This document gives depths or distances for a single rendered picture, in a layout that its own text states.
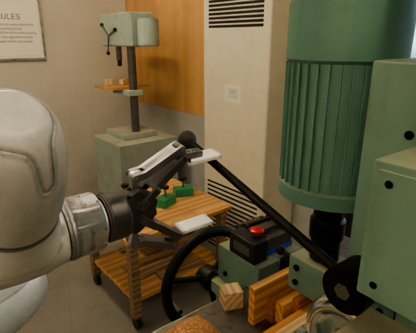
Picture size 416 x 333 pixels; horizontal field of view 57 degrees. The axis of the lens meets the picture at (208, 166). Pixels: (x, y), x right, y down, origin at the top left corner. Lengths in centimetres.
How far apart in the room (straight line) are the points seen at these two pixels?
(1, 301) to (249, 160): 156
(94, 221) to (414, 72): 44
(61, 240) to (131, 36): 226
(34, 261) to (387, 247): 40
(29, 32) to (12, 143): 304
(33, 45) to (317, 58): 299
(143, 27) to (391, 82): 223
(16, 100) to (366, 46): 41
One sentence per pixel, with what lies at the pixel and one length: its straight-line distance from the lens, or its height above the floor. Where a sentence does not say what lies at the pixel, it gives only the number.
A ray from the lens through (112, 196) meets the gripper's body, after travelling 59.
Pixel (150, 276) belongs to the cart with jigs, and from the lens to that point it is 220.
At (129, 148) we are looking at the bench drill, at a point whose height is 68.
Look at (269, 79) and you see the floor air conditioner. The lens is 203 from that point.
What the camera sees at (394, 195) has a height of 127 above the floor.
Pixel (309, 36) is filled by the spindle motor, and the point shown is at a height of 141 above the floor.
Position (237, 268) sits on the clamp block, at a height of 93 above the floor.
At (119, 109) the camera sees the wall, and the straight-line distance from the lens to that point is 374.
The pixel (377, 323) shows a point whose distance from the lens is 55.
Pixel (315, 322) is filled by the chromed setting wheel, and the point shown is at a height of 103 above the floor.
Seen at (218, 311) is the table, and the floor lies 90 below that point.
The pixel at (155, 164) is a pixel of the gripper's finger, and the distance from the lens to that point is 59.
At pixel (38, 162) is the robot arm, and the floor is 130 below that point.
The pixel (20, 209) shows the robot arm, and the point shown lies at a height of 125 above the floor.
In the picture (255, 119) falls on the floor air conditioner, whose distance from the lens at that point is 211.
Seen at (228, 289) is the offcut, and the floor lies 94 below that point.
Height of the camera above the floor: 141
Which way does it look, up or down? 18 degrees down
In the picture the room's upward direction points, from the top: straight up
